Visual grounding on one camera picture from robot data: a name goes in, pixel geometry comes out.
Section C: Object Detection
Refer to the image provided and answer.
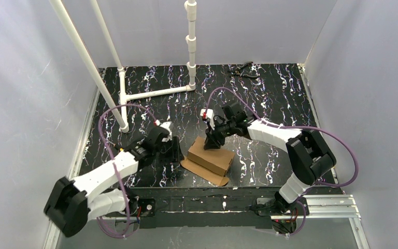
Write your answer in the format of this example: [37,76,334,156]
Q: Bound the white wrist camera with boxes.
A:
[154,119,173,140]
[200,108,215,130]

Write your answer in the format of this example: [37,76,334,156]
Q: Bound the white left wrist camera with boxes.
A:
[154,119,173,140]

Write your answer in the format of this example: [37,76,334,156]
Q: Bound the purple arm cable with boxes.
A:
[206,87,360,238]
[96,104,160,240]

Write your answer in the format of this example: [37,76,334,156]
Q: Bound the aluminium rail frame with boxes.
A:
[42,86,362,249]

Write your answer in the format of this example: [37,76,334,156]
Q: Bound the black pliers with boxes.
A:
[227,61,259,79]

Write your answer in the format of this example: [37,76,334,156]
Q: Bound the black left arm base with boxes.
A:
[128,196,156,218]

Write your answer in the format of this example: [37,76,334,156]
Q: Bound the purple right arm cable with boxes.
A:
[206,87,360,238]

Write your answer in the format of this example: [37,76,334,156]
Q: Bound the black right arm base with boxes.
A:
[246,192,310,236]

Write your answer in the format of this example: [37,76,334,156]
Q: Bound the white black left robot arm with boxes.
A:
[44,121,182,238]

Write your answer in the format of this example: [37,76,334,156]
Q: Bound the white PVC pipe frame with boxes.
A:
[49,0,198,134]

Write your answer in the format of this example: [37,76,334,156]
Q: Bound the brown cardboard paper box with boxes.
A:
[180,136,235,187]

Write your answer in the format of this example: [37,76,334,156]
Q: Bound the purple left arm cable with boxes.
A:
[96,104,160,240]

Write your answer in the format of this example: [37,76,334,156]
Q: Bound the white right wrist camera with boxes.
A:
[200,108,215,130]

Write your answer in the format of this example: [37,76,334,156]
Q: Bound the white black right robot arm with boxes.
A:
[200,103,336,210]

